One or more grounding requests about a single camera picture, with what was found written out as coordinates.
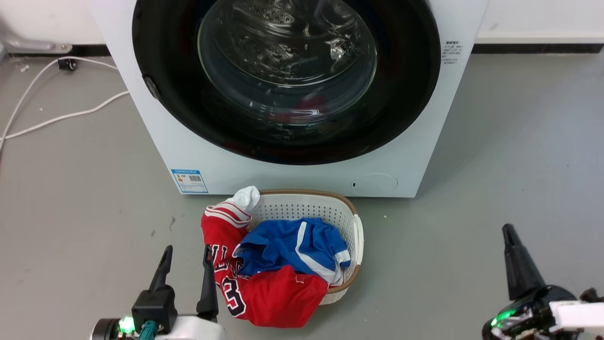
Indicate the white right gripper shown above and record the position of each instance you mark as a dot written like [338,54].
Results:
[542,316]

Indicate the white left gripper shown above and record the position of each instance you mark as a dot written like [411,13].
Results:
[193,329]

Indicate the black round washer door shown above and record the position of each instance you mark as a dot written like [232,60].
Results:
[406,108]

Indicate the white front-load washing machine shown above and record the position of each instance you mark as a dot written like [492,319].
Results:
[141,137]

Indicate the red basketball jersey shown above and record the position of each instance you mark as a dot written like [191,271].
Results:
[278,297]

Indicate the blue white-trimmed garment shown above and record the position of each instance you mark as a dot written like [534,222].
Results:
[283,245]

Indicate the blue energy label sticker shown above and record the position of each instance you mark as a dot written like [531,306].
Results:
[189,181]

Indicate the white cloth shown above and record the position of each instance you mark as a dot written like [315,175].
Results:
[246,197]

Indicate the white laundry basket brown rim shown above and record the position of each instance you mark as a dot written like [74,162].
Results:
[302,208]

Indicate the round white filter cover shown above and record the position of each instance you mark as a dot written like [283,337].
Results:
[376,183]

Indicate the steel washer drum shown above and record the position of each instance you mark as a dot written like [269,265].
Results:
[264,52]

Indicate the small printed text sticker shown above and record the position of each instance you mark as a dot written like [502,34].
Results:
[451,52]

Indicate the black plug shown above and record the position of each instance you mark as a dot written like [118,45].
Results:
[67,64]

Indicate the grey metal floor bracket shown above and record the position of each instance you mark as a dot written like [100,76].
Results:
[33,46]

